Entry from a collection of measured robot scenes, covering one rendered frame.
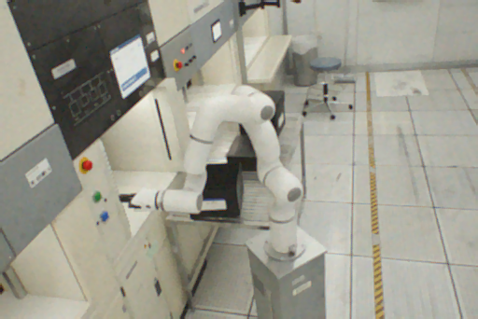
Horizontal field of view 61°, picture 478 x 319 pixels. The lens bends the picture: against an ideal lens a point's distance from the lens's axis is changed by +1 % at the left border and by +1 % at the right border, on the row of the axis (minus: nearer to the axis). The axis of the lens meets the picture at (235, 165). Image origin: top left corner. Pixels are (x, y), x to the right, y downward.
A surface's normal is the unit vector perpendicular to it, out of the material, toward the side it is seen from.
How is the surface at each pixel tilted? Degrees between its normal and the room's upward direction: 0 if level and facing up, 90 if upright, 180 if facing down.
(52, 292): 90
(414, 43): 90
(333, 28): 90
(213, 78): 90
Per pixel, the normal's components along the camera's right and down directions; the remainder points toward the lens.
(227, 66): -0.25, 0.53
